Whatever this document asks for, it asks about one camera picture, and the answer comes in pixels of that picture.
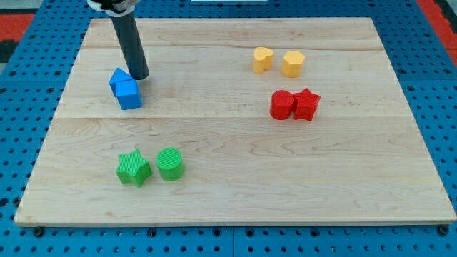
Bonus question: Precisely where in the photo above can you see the green star block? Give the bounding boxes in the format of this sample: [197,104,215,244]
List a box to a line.
[116,149,153,188]

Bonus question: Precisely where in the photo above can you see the blue cube block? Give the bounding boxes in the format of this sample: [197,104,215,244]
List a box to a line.
[115,80,142,110]

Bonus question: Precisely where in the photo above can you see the yellow hexagon block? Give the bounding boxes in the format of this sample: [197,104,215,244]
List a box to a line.
[281,51,306,78]

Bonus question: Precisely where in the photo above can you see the red cylinder block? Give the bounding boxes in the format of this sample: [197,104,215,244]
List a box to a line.
[269,90,295,120]

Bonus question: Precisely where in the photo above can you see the red star block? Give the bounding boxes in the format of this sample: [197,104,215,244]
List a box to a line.
[293,89,321,121]

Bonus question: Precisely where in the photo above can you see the yellow heart block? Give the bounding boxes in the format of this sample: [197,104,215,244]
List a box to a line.
[252,47,274,74]

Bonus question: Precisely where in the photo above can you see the blue triangle block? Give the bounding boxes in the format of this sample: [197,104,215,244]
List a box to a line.
[109,68,133,97]

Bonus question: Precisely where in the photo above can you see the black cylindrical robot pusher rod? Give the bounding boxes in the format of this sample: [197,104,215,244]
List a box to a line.
[111,12,149,80]

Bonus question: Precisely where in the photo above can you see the light wooden board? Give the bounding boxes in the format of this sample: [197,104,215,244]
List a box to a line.
[14,18,456,227]

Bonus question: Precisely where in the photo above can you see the green cylinder block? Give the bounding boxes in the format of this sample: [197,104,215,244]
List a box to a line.
[156,148,185,181]

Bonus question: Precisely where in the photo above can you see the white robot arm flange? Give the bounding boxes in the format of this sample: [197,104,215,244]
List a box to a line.
[86,0,140,18]

